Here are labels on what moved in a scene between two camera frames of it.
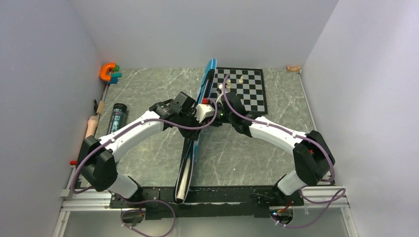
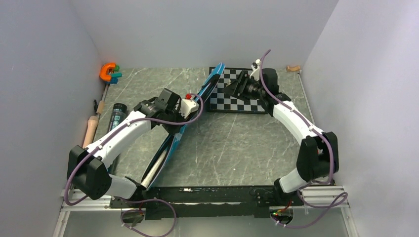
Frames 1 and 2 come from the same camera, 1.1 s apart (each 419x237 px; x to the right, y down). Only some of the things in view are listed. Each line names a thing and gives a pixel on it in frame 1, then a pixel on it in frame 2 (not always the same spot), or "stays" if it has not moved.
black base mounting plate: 210,201 stays
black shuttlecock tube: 118,118 stays
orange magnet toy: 103,74 stays
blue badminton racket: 184,181 → 146,181
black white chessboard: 249,84 stays
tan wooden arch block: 295,68 stays
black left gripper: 191,135 → 173,130
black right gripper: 218,123 → 233,89
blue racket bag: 186,171 → 164,152
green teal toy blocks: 114,76 stays
